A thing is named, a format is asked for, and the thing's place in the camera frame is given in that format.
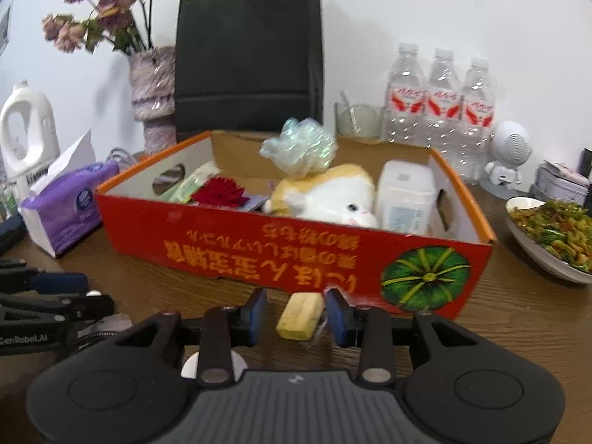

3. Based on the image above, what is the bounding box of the plate of green vegetables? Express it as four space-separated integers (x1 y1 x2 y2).
504 196 592 285

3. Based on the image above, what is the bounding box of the yellow block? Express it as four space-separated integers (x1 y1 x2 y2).
276 293 325 340

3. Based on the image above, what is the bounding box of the clear water bottle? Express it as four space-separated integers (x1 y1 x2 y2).
424 47 465 154
455 57 497 186
384 43 428 145

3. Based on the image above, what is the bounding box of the black paper bag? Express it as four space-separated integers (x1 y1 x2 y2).
173 0 324 144

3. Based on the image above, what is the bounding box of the dried pink rose bouquet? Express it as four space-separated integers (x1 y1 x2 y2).
41 0 169 55

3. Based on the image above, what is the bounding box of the mottled pink vase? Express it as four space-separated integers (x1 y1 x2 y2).
128 46 179 155

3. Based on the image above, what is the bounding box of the white round object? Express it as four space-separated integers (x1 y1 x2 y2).
181 351 247 379

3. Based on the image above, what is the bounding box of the dark blue case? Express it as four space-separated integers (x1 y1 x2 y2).
0 215 27 256

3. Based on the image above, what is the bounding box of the purple tissue pack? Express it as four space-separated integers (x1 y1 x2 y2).
21 130 120 258

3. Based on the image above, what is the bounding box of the red cardboard box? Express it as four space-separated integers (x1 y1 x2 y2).
95 130 497 321

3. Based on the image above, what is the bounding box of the grey zipper pouch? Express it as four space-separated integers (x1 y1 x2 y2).
69 313 136 349

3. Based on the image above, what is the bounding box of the iridescent plastic ball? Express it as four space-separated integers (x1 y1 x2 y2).
259 118 338 181

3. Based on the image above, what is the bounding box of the glass cup with spoon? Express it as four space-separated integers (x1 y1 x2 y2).
335 92 384 138

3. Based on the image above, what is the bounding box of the white detergent bottle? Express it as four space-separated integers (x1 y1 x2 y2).
0 81 61 186

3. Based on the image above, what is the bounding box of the pale green packet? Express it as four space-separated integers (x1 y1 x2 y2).
169 162 220 204

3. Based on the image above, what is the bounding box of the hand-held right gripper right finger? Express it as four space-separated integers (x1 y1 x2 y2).
325 289 482 382

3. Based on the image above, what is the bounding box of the clear cotton swab box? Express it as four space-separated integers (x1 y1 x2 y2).
374 160 438 236

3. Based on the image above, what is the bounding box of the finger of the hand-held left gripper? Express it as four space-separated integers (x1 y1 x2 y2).
0 290 116 327
0 259 90 294

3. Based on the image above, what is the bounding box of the white and yellow plush sheep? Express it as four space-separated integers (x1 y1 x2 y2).
263 163 382 229

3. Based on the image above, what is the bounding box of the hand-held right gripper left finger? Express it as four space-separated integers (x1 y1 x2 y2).
111 288 268 389

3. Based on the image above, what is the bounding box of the grey cable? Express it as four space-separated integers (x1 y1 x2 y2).
108 148 140 167

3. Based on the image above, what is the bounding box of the white robot speaker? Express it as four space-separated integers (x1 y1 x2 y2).
481 120 534 191

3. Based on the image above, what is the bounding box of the red fabric flower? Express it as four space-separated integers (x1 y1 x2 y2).
191 176 250 209

